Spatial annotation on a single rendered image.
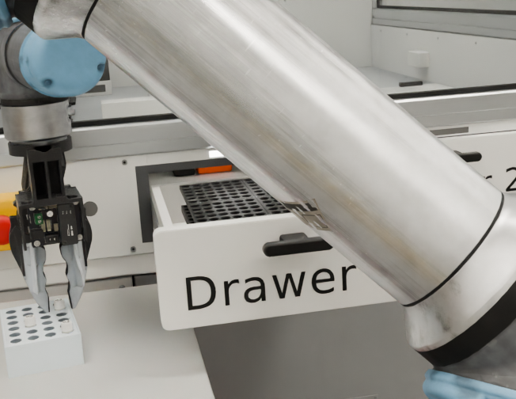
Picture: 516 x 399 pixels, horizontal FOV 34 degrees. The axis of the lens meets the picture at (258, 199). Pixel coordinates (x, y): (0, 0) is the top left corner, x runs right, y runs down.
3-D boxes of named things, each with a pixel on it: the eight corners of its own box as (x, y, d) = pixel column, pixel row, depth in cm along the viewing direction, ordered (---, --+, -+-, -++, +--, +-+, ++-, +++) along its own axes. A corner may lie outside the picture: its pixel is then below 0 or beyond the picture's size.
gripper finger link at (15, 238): (10, 277, 99) (8, 204, 97) (9, 273, 101) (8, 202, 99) (51, 275, 101) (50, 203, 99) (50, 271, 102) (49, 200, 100)
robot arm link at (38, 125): (-2, 102, 97) (70, 95, 100) (4, 141, 98) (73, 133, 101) (1, 109, 90) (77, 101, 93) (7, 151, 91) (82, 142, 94)
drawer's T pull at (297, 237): (335, 249, 86) (335, 237, 86) (264, 258, 85) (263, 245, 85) (326, 240, 90) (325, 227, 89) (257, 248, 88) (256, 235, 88)
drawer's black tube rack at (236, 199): (347, 261, 101) (344, 210, 100) (202, 279, 98) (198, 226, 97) (302, 215, 123) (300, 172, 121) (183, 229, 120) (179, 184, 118)
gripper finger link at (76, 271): (76, 321, 98) (58, 248, 96) (70, 305, 104) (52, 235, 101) (102, 314, 99) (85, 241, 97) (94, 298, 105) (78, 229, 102)
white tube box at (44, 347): (85, 364, 96) (81, 333, 95) (8, 378, 93) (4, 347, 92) (70, 325, 107) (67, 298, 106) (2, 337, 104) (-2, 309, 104)
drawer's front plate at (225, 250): (422, 298, 94) (420, 203, 91) (162, 332, 89) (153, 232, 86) (415, 292, 95) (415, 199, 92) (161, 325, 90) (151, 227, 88)
